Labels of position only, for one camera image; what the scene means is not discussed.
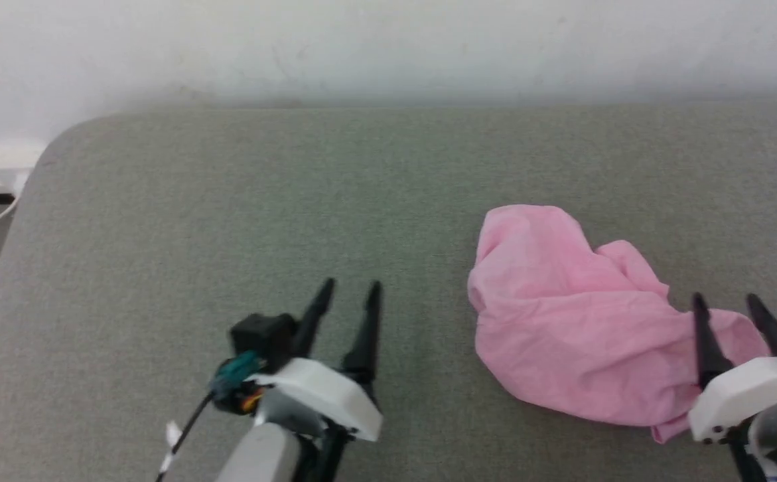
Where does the white cable label tag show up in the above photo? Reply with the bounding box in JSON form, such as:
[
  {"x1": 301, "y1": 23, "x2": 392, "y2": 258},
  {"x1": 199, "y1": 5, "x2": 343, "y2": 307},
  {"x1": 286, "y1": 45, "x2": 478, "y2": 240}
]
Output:
[{"x1": 163, "y1": 421, "x2": 183, "y2": 473}]

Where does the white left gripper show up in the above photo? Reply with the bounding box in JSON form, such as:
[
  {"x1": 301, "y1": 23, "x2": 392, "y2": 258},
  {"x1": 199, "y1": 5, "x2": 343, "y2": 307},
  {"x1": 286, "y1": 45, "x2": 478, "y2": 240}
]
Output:
[{"x1": 253, "y1": 277, "x2": 384, "y2": 482}]

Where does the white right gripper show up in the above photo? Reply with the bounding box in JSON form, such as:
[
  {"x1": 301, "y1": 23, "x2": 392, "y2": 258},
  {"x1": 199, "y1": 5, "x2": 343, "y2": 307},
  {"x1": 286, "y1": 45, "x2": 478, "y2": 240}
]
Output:
[{"x1": 688, "y1": 292, "x2": 777, "y2": 445}]

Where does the white wall socket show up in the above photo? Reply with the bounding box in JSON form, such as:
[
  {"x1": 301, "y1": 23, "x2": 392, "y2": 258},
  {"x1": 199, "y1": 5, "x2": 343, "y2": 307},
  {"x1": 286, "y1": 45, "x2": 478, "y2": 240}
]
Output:
[{"x1": 0, "y1": 141, "x2": 48, "y2": 172}]

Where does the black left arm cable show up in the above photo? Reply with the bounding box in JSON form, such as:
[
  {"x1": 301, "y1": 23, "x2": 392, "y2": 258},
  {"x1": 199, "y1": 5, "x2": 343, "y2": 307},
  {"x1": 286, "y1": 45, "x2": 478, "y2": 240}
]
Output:
[{"x1": 154, "y1": 392, "x2": 216, "y2": 482}]

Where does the grey-green fabric sofa cushion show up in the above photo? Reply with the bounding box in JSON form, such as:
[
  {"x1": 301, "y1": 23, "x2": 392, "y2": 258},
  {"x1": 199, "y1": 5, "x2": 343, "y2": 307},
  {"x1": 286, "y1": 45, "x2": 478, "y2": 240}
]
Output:
[{"x1": 0, "y1": 100, "x2": 777, "y2": 482}]

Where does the teal left camera connector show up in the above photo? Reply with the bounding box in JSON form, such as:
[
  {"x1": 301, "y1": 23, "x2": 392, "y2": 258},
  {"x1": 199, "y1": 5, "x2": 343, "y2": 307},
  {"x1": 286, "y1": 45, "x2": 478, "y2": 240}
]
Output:
[{"x1": 210, "y1": 351, "x2": 263, "y2": 397}]

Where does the pink garment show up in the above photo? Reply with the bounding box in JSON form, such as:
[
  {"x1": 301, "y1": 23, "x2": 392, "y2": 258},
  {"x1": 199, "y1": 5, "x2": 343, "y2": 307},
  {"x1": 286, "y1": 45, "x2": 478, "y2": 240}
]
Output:
[{"x1": 467, "y1": 204, "x2": 772, "y2": 445}]

